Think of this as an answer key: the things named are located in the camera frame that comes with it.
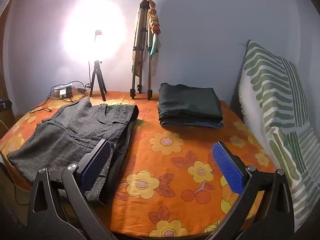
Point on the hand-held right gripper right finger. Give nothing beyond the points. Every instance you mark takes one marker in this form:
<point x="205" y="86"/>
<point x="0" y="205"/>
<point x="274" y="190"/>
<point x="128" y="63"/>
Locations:
<point x="228" y="166"/>

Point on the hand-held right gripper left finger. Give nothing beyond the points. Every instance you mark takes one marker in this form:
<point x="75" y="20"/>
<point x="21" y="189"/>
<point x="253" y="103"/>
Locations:
<point x="97" y="165"/>

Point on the grey checked pants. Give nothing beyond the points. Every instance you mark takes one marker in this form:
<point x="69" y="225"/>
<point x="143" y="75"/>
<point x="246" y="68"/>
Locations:
<point x="75" y="132"/>

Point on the dark folded pants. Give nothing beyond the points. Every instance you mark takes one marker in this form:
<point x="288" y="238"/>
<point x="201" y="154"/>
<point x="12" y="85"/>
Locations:
<point x="190" y="102"/>

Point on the orange floral bedsheet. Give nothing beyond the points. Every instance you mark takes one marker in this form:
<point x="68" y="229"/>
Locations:
<point x="170" y="170"/>

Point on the black power adapter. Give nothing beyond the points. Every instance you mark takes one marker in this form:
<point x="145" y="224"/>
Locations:
<point x="65" y="92"/>

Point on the green striped white pillow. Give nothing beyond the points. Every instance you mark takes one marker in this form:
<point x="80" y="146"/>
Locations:
<point x="277" y="97"/>

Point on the small black tripod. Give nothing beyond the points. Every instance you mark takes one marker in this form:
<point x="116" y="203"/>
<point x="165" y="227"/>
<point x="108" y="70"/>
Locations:
<point x="96" y="77"/>

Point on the tall metal tripod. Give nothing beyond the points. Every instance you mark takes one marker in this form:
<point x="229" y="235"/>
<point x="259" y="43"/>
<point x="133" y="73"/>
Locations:
<point x="136" y="55"/>

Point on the bright lamp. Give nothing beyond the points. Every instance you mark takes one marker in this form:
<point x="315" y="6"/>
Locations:
<point x="96" y="32"/>

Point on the colourful cloth on tripod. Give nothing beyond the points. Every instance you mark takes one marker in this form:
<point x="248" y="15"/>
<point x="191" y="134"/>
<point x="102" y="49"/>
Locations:
<point x="154" y="22"/>

